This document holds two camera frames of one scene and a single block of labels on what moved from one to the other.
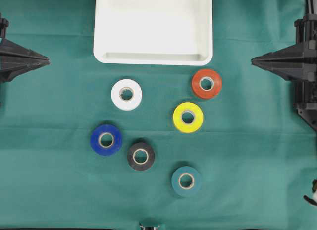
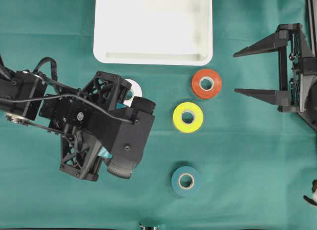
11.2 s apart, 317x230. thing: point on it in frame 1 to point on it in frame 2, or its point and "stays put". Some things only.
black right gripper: (298, 63) to (297, 66)
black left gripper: (15, 60) to (68, 112)
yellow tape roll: (196, 123) stays put
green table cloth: (84, 146) stays put
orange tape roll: (209, 93) stays put
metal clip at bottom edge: (154, 227) stays put
